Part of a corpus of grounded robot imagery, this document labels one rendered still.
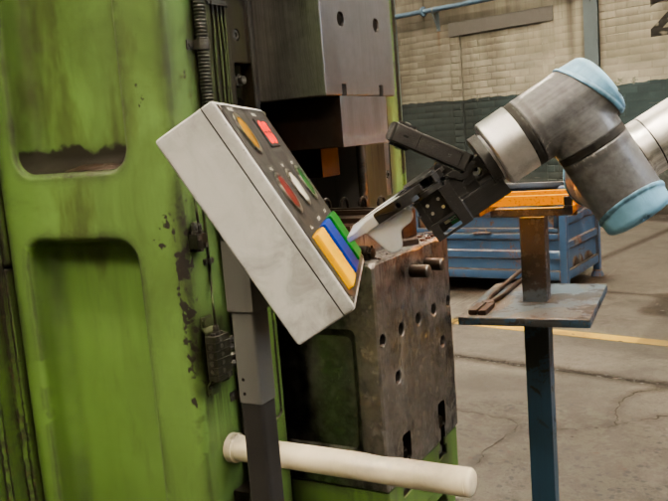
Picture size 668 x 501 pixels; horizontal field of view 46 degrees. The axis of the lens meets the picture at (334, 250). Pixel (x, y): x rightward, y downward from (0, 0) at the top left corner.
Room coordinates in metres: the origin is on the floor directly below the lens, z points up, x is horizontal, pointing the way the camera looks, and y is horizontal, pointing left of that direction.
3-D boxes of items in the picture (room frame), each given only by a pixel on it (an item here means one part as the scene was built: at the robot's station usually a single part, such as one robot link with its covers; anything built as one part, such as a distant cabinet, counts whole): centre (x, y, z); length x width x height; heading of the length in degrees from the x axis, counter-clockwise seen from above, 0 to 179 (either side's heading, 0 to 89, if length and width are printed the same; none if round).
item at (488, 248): (5.67, -1.23, 0.36); 1.20 x 0.80 x 0.72; 55
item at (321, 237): (0.94, 0.00, 1.01); 0.07 x 0.05 x 0.07; 175
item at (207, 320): (1.32, 0.21, 0.80); 0.06 x 0.03 x 0.14; 150
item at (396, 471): (1.24, 0.01, 0.62); 0.44 x 0.05 x 0.05; 60
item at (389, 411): (1.74, 0.08, 0.69); 0.56 x 0.38 x 0.45; 60
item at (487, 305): (2.10, -0.46, 0.71); 0.60 x 0.04 x 0.01; 154
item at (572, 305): (1.95, -0.50, 0.70); 0.40 x 0.30 x 0.02; 155
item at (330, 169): (1.72, 0.12, 1.10); 0.30 x 0.07 x 0.06; 60
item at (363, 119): (1.68, 0.10, 1.18); 0.42 x 0.20 x 0.10; 60
